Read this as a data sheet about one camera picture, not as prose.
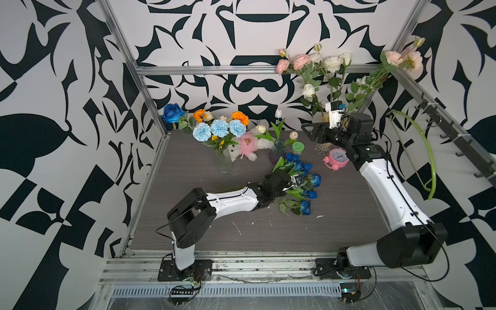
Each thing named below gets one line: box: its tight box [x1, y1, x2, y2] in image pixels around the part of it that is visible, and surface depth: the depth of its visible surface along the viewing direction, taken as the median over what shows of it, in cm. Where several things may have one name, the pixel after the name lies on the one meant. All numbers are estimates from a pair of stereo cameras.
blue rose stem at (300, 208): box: [273, 196, 312, 216], surface depth 91 cm
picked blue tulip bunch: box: [271, 153, 322, 197], surface depth 93 cm
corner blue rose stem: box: [161, 102, 197, 135], surface depth 65 cm
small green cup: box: [291, 140, 306, 156], surface depth 110 cm
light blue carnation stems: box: [192, 119, 247, 150], surface depth 74 cm
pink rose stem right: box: [345, 36, 426, 112], surface depth 81 cm
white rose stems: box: [297, 43, 369, 118], surface depth 89 cm
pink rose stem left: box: [276, 48, 324, 115], surface depth 87 cm
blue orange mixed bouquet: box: [178, 109, 250, 152], surface depth 75 cm
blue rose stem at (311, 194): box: [300, 189, 318, 199], surface depth 91 cm
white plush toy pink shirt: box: [227, 118, 275, 163], surface depth 107 cm
